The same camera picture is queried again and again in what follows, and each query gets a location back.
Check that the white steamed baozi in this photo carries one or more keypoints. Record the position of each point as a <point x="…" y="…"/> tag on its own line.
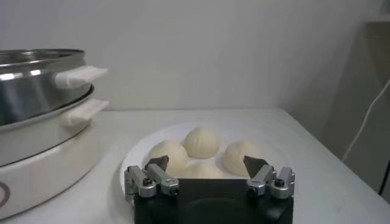
<point x="202" y="142"/>
<point x="173" y="152"/>
<point x="234" y="153"/>
<point x="202" y="172"/>

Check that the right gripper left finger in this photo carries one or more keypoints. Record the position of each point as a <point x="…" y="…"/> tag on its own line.
<point x="158" y="176"/>

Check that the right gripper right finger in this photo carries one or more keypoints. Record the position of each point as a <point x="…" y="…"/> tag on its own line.
<point x="262" y="178"/>

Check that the white electric cooker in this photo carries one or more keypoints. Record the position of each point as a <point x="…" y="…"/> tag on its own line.
<point x="45" y="158"/>

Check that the stainless steel steamer basket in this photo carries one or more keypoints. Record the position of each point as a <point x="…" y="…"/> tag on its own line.
<point x="30" y="91"/>

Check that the white round plate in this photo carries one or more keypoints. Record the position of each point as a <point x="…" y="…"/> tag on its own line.
<point x="137" y="156"/>

